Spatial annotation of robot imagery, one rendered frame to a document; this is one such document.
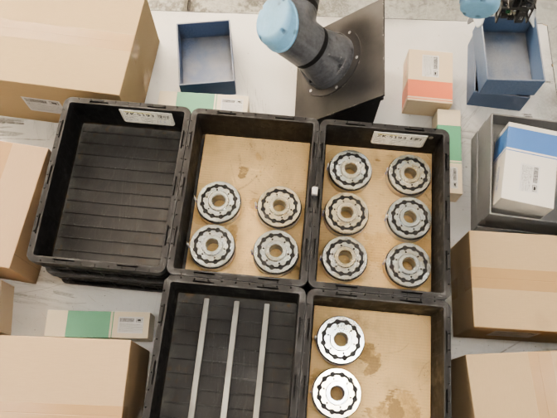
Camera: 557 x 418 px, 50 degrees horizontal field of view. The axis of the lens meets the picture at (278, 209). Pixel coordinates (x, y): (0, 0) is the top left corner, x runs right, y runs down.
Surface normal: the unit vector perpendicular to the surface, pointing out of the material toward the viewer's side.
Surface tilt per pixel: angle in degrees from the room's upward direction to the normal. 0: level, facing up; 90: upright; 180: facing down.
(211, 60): 0
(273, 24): 45
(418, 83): 0
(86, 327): 0
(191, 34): 90
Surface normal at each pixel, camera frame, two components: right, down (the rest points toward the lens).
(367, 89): -0.68, -0.29
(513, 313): 0.01, -0.34
